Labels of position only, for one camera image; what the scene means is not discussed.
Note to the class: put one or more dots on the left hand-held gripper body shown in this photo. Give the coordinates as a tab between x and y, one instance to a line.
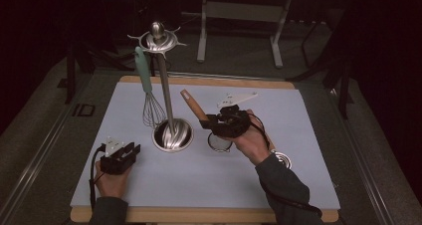
114	164

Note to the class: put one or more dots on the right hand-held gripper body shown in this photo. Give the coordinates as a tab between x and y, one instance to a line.
232	123

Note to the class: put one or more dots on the steel utensil rack with hooks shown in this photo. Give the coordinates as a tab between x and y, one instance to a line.
167	99

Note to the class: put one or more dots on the person's left hand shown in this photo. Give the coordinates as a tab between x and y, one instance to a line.
111	185

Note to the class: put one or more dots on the person's right hand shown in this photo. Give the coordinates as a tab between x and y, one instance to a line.
253	145

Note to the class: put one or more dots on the pale lilac table sheet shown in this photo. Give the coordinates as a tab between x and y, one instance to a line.
205	172

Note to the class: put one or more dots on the black metal stand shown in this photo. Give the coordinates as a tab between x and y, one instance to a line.
345	92
70	75

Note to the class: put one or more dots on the white metal stand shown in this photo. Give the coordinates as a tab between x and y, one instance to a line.
244	12

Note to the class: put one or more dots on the black rectangular floor bracket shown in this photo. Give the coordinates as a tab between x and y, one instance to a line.
79	110

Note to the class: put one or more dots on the metal floor rail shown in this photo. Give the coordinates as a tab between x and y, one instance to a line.
368	185
33	165

